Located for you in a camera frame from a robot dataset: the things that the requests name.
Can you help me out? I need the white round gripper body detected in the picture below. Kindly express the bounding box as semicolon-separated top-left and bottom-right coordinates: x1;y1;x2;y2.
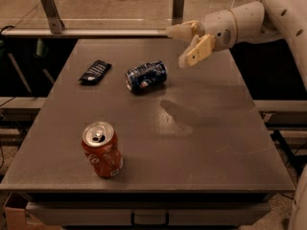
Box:
201;10;238;52

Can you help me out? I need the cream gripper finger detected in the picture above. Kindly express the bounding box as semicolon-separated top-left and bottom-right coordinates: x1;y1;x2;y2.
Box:
178;34;216;69
165;20;205;42

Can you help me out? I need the blue pepsi can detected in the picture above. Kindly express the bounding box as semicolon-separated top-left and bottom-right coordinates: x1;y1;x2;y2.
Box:
125;60;167;93

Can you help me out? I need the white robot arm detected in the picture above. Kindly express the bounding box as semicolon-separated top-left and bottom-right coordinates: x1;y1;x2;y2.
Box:
166;0;307;88

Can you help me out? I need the orange-red soda can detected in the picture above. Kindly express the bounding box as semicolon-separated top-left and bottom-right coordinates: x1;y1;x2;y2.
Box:
82;122;124;178

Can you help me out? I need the black snack packet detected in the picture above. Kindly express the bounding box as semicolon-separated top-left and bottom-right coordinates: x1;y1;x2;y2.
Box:
79;59;111;84

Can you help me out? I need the cardboard box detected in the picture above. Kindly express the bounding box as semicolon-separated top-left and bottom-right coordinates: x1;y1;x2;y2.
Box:
3;193;62;230

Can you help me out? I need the middle metal barrier bracket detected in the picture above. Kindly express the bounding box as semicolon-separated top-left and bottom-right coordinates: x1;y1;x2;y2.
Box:
172;0;184;25

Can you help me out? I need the metal barrier bracket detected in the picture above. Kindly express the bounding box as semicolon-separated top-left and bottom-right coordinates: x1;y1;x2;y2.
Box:
172;0;184;25
40;0;64;35

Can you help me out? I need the left metal barrier bracket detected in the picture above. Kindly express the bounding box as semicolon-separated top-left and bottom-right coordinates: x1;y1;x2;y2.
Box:
40;0;64;35

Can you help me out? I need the grey metal rail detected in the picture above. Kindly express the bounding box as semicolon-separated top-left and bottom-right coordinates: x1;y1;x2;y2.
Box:
3;28;167;38

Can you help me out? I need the grey drawer with handle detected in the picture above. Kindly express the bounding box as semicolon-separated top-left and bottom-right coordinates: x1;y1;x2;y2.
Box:
26;202;271;227

